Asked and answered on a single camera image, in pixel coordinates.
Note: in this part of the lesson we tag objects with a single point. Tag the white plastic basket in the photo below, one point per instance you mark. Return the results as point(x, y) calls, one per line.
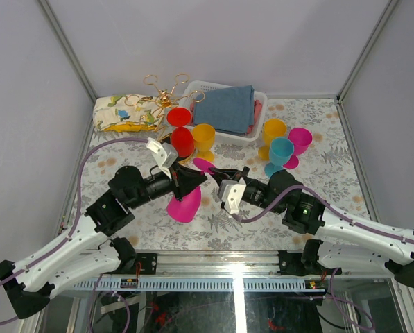
point(229, 138)

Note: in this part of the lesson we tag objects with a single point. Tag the red plastic wine glass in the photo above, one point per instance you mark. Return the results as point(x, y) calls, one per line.
point(181, 137)

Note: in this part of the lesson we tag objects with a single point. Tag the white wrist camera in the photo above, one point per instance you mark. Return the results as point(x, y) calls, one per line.
point(231, 193)
point(164, 155)

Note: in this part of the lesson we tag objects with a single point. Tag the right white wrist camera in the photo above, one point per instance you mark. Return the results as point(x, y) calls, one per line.
point(231, 193)

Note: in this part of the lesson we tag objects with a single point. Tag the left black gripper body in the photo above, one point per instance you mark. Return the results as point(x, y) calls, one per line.
point(161, 185)

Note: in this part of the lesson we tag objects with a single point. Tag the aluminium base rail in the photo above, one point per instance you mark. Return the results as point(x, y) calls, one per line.
point(173, 271)

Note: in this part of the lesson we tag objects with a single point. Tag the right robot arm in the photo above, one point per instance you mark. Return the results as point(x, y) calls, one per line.
point(341, 240)

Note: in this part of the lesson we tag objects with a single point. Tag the blue plastic goblet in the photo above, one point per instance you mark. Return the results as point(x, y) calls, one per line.
point(280, 152)

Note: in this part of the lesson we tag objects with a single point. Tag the yellow plastic goblet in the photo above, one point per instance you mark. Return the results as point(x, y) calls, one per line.
point(272, 129)
point(203, 136)

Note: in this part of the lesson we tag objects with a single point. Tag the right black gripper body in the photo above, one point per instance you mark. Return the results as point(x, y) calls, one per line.
point(258, 194)

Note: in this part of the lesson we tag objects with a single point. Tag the magenta plastic goblet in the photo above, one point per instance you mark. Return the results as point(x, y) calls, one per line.
point(184, 211)
point(301, 139)

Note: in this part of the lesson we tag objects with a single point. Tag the left yellow plastic goblet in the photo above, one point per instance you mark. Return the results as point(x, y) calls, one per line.
point(203, 136)

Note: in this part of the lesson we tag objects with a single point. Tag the right yellow plastic goblet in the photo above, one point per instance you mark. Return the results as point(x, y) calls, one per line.
point(272, 129)

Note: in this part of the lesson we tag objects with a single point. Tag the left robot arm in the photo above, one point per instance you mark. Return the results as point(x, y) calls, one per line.
point(90, 247)

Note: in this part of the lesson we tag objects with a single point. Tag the blue folded cloth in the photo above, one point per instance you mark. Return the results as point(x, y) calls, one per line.
point(230, 110)

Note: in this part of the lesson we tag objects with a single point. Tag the gold wine glass rack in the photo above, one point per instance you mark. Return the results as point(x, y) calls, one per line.
point(167, 100)

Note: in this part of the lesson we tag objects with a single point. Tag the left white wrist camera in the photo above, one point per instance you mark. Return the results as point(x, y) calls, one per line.
point(164, 155)

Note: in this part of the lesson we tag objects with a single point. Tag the dinosaur print cloth bag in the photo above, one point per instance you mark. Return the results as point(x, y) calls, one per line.
point(126, 113)

